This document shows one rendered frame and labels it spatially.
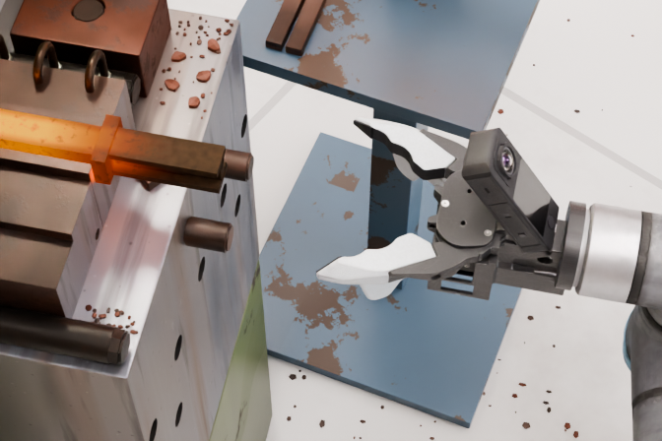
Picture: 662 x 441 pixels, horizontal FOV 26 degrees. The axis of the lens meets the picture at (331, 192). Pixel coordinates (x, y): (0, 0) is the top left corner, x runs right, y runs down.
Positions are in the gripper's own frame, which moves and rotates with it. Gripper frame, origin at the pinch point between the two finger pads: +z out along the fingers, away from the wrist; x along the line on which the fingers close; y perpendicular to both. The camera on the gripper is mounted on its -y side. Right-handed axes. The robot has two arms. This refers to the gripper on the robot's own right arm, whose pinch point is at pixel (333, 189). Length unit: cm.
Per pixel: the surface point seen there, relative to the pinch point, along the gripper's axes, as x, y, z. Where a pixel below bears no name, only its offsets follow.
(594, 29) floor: 104, 100, -25
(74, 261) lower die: -8.7, 3.8, 19.6
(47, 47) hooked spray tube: 7.8, -1.7, 26.2
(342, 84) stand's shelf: 29.5, 26.0, 5.2
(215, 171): -1.1, -1.3, 9.4
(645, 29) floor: 106, 100, -34
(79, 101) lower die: 4.6, 0.7, 22.8
